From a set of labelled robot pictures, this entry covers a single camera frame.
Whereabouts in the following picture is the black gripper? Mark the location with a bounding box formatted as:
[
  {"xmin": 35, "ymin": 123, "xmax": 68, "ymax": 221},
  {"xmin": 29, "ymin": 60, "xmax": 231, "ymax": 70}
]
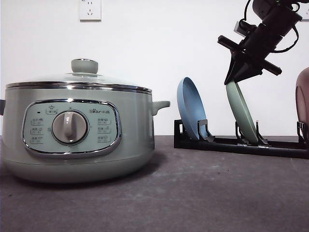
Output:
[{"xmin": 218, "ymin": 23, "xmax": 282, "ymax": 85}]

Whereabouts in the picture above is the green plate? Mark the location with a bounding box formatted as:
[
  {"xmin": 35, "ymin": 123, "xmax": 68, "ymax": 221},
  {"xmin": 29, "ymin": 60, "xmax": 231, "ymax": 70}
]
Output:
[{"xmin": 226, "ymin": 82, "xmax": 259, "ymax": 144}]

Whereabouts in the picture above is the glass pot lid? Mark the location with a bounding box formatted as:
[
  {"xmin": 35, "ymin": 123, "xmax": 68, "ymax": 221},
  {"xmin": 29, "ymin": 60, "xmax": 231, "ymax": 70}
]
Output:
[{"xmin": 6, "ymin": 58, "xmax": 152, "ymax": 94}]

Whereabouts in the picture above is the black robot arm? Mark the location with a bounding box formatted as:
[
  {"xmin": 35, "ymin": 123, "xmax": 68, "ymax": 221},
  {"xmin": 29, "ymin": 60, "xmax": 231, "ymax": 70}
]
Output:
[{"xmin": 217, "ymin": 0, "xmax": 306, "ymax": 85}]

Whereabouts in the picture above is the blue plate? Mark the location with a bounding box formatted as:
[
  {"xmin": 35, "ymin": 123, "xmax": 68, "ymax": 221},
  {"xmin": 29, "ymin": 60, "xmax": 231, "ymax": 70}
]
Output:
[{"xmin": 177, "ymin": 77, "xmax": 208, "ymax": 137}]

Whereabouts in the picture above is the pink plate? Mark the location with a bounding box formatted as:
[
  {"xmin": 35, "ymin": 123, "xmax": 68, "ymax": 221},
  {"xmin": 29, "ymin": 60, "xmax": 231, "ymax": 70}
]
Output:
[{"xmin": 295, "ymin": 66, "xmax": 309, "ymax": 143}]

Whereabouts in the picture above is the black plate rack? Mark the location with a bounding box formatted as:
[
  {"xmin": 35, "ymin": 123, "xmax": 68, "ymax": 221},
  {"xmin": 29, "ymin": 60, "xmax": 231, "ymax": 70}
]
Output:
[{"xmin": 174, "ymin": 119, "xmax": 309, "ymax": 160}]

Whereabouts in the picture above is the green electric steamer pot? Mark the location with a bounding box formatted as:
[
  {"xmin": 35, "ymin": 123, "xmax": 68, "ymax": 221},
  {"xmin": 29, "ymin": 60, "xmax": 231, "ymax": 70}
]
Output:
[{"xmin": 0, "ymin": 87, "xmax": 170, "ymax": 183}]

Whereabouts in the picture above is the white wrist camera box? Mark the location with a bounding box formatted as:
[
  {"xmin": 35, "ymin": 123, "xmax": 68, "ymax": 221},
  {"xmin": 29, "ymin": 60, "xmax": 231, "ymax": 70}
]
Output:
[{"xmin": 234, "ymin": 21, "xmax": 246, "ymax": 37}]

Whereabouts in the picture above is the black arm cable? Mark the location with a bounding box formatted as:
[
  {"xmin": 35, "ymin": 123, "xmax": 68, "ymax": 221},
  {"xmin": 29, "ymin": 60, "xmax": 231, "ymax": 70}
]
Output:
[{"xmin": 240, "ymin": 0, "xmax": 300, "ymax": 53}]

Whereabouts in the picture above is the white wall socket right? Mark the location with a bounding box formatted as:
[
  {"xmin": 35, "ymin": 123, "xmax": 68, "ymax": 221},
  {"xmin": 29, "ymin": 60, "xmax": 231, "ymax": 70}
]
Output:
[{"xmin": 299, "ymin": 2, "xmax": 309, "ymax": 22}]

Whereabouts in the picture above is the white wall socket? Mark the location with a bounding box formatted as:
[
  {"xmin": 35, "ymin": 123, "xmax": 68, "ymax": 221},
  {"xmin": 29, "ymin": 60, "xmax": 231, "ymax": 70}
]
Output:
[
  {"xmin": 299, "ymin": 2, "xmax": 309, "ymax": 22},
  {"xmin": 79, "ymin": 0, "xmax": 101, "ymax": 23}
]

